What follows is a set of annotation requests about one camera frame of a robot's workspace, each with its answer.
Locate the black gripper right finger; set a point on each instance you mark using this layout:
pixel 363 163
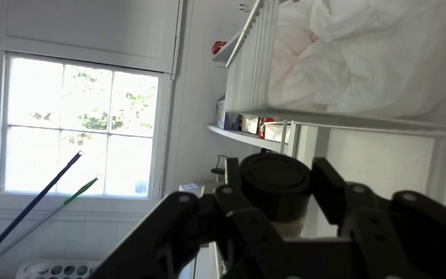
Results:
pixel 399 238

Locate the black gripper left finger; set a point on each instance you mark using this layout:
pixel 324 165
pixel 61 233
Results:
pixel 202 233

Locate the black capped spice bottle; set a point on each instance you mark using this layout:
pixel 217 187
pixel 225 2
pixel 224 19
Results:
pixel 275 180

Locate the pale purple box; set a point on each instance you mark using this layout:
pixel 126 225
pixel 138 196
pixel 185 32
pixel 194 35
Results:
pixel 230 117

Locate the green tipped stick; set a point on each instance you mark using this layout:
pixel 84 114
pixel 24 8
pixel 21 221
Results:
pixel 78 190

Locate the white perforated tray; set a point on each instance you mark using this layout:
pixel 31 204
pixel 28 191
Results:
pixel 53 270

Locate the blue stick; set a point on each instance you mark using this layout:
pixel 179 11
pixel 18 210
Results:
pixel 27 210

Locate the white plastic bags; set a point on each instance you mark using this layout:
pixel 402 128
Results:
pixel 363 56

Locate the white framed window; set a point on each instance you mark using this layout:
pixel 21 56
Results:
pixel 38 103

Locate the white roller blind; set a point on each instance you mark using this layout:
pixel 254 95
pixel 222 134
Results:
pixel 78 25

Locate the white wall shelf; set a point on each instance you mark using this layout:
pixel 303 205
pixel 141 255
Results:
pixel 233 135

